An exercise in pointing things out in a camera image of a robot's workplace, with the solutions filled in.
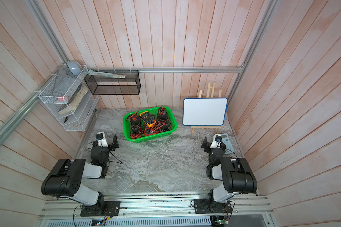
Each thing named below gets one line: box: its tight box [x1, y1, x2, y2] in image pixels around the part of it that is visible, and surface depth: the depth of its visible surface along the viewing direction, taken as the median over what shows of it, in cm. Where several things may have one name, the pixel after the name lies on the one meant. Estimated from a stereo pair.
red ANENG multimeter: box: [143, 125, 159, 136], surface depth 97 cm
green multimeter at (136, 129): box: [130, 122, 142, 140], surface depth 97 cm
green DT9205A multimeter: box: [157, 113, 171, 132], surface depth 103 cm
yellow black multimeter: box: [139, 110, 157, 129], surface depth 100 cm
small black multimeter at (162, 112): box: [157, 105, 168, 119], surface depth 103 cm
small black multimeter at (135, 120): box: [129, 113, 142, 128], surface depth 99 cm
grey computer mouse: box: [66, 61, 82, 76], surface depth 84 cm
